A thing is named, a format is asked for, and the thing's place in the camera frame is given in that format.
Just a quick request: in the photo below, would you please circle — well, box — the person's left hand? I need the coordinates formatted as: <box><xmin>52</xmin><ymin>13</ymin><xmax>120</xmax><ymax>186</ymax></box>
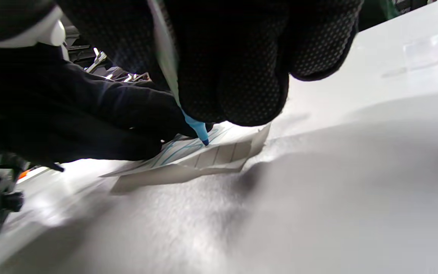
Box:
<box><xmin>0</xmin><ymin>44</ymin><xmax>214</xmax><ymax>162</ymax></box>

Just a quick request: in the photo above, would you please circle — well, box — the person's right hand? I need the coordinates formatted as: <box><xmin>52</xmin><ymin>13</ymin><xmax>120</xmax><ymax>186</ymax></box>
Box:
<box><xmin>57</xmin><ymin>0</ymin><xmax>364</xmax><ymax>127</ymax></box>

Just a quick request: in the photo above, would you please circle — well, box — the pink and blue permanent marker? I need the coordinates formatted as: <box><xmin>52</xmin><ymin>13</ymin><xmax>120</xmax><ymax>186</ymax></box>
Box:
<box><xmin>149</xmin><ymin>0</ymin><xmax>210</xmax><ymax>146</ymax></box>

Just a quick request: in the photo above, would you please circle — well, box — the white lined letter paper pad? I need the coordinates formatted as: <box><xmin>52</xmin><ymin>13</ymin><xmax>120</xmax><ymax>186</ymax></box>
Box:
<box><xmin>99</xmin><ymin>122</ymin><xmax>272</xmax><ymax>193</ymax></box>

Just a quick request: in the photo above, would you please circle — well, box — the clear marker cap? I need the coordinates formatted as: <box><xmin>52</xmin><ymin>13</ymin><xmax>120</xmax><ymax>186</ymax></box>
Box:
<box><xmin>403</xmin><ymin>32</ymin><xmax>438</xmax><ymax>71</ymax></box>

